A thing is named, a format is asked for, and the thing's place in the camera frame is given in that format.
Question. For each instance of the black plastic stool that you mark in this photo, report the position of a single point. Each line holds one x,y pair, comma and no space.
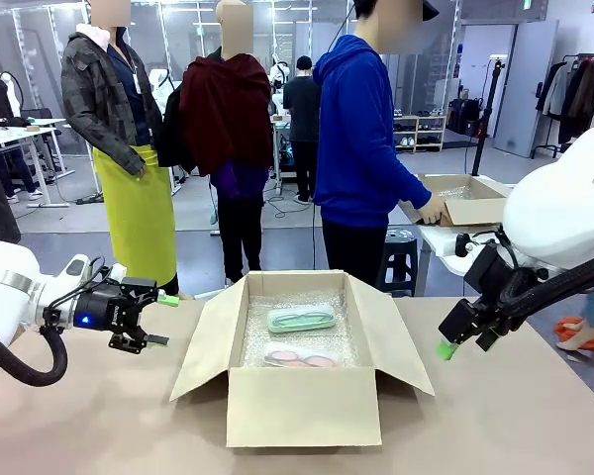
398,264

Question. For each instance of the mint green glasses case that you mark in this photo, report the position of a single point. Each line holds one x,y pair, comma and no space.
301,319

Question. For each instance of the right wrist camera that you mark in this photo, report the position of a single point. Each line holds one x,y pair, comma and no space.
466,245

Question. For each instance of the black suitcases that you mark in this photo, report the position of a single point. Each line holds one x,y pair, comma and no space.
465,116

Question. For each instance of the mannequin with yellow-green skirt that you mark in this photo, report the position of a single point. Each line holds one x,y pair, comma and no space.
124,148

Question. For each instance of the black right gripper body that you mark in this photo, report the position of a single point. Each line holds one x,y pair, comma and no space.
467,321

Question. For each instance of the black clothing rack with coats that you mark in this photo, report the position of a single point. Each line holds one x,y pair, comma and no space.
576,99

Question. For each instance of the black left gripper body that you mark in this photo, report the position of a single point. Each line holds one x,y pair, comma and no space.
99,311

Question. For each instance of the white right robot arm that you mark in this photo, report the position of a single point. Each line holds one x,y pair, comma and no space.
564,198

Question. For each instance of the small brown cardboard box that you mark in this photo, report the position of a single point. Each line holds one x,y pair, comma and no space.
467,198

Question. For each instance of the clear bubble wrap sheet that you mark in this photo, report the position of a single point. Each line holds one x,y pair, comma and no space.
302,331

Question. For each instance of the person in black clothes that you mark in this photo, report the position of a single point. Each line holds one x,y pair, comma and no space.
303,128

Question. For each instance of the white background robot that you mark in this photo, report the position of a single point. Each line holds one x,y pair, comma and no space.
278,79

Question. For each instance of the wooden shoe shelf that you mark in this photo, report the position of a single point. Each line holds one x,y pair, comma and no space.
420,132

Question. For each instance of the person's right forearm blue sleeve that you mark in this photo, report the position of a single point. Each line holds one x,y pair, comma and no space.
408,190

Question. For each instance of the white background work table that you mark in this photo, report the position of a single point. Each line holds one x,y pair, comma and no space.
25,133

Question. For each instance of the person's right hand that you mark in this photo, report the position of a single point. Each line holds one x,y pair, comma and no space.
431,213

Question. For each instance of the person in blue hoodie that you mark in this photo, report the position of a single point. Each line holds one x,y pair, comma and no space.
351,148

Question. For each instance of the orange fabric heap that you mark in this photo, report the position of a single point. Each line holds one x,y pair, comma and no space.
581,331

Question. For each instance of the open brown cardboard box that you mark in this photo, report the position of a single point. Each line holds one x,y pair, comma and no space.
302,410

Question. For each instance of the black tripod stand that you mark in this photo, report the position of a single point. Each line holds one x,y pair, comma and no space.
487,109

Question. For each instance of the mannequin with dark red shawl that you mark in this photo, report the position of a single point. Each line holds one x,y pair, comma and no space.
227,123

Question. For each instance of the clear pink glasses case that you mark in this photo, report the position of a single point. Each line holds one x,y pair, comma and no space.
302,355

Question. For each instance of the white side table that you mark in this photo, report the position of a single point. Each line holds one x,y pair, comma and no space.
440,247

